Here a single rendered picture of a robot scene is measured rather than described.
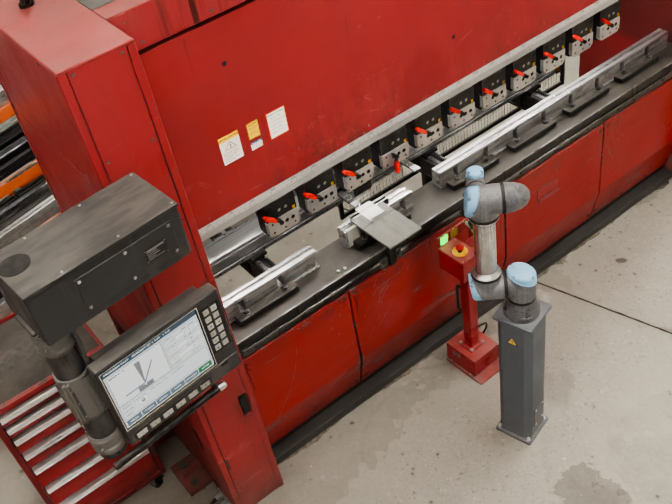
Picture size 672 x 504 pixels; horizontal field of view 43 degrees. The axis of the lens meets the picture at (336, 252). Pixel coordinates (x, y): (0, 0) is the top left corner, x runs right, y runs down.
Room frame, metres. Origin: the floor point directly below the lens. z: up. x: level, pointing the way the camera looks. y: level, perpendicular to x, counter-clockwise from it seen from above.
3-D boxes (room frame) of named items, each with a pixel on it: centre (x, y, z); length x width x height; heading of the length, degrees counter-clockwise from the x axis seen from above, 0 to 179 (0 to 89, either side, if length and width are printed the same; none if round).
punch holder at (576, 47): (3.62, -1.35, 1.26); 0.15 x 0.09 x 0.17; 120
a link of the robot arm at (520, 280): (2.36, -0.70, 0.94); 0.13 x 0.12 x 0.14; 82
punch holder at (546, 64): (3.52, -1.18, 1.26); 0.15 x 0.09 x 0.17; 120
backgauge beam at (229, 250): (3.39, -0.36, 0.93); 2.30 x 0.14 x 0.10; 120
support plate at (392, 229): (2.80, -0.24, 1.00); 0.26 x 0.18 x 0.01; 30
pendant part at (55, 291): (1.90, 0.69, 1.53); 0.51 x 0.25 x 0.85; 125
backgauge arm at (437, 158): (3.56, -0.49, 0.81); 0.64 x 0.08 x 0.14; 30
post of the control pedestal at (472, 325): (2.81, -0.58, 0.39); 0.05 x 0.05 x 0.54; 32
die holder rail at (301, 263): (2.65, 0.31, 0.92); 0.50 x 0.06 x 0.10; 120
